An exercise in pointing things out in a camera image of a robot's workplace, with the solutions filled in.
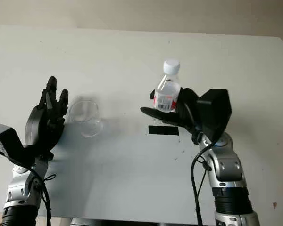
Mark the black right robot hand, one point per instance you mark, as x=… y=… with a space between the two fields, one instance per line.
x=187 y=110

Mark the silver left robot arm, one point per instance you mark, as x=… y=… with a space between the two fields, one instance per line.
x=17 y=190

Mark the black tape strip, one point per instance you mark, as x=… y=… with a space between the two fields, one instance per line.
x=163 y=131

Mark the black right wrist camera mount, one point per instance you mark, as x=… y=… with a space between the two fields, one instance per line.
x=214 y=113

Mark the clear glass cup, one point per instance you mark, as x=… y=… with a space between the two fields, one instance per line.
x=85 y=117

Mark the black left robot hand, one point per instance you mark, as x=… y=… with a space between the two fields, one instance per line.
x=37 y=129

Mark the clear plastic water bottle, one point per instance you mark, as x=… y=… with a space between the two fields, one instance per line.
x=171 y=66

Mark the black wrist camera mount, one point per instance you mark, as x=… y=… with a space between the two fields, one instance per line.
x=4 y=141
x=214 y=113

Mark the small reddish brown scrap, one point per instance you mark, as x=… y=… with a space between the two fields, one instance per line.
x=274 y=205

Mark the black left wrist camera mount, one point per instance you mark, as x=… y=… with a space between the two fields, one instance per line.
x=4 y=141

